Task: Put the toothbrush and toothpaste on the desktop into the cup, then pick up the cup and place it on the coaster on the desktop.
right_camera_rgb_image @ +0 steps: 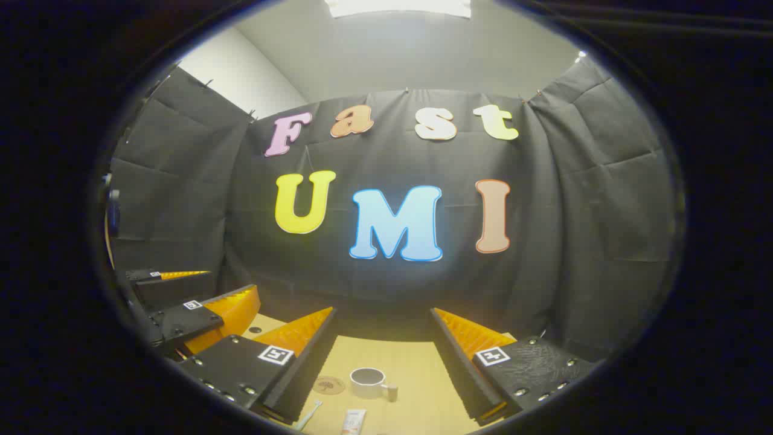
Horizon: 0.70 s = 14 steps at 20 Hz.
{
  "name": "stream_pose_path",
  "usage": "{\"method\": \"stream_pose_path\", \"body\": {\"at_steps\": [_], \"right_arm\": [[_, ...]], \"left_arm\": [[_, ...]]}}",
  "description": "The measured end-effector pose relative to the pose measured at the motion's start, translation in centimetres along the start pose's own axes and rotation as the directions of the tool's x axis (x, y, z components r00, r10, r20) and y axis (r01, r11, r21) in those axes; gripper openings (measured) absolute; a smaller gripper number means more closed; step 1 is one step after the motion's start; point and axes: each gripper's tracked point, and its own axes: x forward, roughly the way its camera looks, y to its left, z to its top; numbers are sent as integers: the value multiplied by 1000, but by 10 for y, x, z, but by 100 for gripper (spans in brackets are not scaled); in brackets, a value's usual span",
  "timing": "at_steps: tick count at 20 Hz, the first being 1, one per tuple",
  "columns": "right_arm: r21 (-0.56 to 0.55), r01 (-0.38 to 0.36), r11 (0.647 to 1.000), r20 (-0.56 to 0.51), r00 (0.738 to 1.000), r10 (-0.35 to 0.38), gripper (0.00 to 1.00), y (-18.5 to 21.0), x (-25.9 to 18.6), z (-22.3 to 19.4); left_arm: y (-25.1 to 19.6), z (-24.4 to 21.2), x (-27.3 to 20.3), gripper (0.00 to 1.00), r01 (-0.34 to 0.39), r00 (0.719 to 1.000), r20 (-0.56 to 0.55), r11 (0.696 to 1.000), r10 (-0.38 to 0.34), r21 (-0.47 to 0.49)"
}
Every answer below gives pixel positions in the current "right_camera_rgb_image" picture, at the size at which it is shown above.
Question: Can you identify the wooden desktop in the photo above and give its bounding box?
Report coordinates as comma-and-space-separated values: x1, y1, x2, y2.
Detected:
242, 313, 520, 435

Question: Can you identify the white toothbrush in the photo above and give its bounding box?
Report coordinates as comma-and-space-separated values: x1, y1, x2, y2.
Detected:
294, 400, 322, 431

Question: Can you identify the white toothpaste tube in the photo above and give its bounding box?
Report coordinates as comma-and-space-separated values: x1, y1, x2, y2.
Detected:
341, 409, 367, 435

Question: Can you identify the ceiling light panel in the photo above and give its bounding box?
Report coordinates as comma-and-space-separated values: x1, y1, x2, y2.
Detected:
325, 0, 473, 19

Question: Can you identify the white cup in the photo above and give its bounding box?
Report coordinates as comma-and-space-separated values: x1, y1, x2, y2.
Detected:
350, 367, 399, 402

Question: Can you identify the black backdrop cloth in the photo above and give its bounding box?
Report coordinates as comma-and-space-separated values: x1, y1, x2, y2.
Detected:
109, 57, 677, 363

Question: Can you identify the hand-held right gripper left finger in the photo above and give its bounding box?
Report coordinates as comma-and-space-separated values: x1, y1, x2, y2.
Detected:
179, 306, 338, 425

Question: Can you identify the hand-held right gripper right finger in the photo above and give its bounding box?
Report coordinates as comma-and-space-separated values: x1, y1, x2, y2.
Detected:
430, 307, 598, 427

